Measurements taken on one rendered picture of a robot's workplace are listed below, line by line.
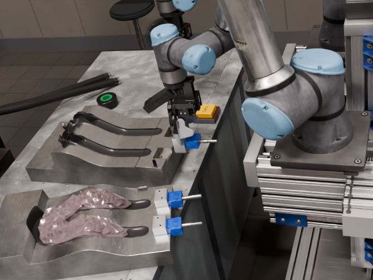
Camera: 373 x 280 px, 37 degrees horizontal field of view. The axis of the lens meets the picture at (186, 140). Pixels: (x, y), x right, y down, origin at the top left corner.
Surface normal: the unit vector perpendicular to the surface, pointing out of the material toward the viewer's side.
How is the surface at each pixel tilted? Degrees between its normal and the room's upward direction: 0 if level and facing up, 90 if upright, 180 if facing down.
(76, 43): 90
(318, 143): 72
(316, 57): 8
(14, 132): 0
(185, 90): 90
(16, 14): 90
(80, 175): 90
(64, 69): 0
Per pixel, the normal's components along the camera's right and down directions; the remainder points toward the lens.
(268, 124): -0.68, 0.61
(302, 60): -0.09, -0.85
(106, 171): -0.29, 0.61
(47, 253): -0.29, -0.77
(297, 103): 0.58, 0.03
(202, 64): 0.66, 0.33
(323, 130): -0.11, 0.34
